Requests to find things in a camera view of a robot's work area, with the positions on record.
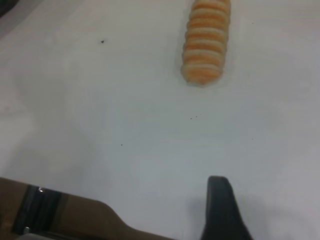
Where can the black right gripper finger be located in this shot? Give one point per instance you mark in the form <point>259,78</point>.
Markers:
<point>221,215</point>

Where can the striped orange bread roll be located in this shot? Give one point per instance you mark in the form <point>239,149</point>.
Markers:
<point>205,45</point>

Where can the black metal bar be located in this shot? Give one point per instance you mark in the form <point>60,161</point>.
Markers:
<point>37,212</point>

